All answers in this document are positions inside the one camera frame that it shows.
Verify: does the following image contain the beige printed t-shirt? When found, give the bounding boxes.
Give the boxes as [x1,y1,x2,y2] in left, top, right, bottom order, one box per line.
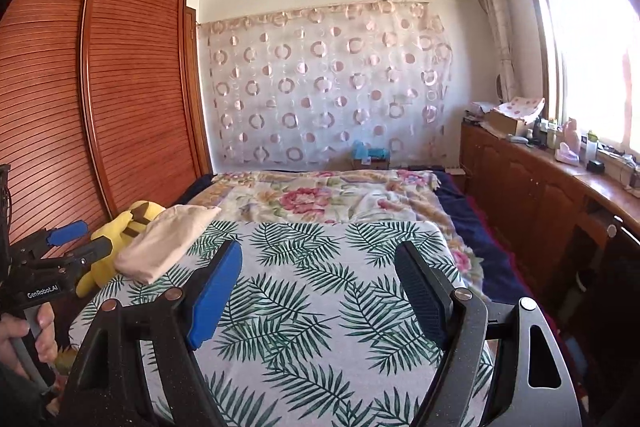
[114,203,222,285]

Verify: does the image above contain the person's left forearm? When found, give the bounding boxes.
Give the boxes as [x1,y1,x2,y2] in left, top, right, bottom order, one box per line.
[0,364,51,427]

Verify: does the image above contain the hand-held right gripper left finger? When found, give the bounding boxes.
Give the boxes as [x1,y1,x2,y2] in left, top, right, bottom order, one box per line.
[57,239,244,427]

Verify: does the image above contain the person's left hand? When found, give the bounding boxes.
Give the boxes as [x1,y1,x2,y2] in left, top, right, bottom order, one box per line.
[0,301,58,375]

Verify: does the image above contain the dark wooden chair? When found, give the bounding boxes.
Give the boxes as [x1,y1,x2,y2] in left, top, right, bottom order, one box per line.
[570,212,640,427]

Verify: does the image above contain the wooden sideboard cabinet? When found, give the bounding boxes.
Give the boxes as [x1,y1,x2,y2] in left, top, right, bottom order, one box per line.
[460,119,640,298]

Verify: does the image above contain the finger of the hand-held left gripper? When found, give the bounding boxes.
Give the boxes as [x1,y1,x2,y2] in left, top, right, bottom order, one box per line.
[20,219,88,259]
[50,237,113,282]

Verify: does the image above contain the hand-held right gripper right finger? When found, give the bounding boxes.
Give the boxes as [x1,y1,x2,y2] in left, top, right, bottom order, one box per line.
[394,241,583,427]

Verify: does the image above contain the pink dotted cloth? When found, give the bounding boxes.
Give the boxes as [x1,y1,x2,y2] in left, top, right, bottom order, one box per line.
[492,97,547,122]

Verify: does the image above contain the white bottle green cap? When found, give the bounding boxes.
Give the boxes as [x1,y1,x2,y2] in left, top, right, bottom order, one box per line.
[582,130,598,168]

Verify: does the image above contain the wooden framed window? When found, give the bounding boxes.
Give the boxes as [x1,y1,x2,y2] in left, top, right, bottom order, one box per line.
[517,0,640,148]

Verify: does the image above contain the yellow plush toy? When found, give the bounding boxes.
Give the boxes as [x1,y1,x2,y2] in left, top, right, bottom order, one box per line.
[76,200,166,299]

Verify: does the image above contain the white gathered window curtain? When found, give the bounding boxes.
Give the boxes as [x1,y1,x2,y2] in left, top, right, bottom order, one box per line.
[470,0,516,102]

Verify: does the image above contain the cardboard box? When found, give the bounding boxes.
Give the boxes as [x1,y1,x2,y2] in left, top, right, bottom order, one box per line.
[484,108,528,138]

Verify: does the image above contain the floral blanket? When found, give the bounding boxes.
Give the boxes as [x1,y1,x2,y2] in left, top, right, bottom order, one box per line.
[207,168,483,303]

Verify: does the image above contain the blue toy box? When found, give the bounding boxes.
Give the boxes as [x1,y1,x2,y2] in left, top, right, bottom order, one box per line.
[352,139,391,162]

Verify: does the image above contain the sheer circle-patterned curtain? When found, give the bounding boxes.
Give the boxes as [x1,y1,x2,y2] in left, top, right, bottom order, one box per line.
[197,0,453,168]

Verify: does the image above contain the pink figurine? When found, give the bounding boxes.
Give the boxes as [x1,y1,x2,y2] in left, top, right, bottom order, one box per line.
[556,118,582,165]

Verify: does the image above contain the wooden louvered wardrobe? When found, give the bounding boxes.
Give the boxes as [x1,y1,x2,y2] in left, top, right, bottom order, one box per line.
[0,0,213,258]

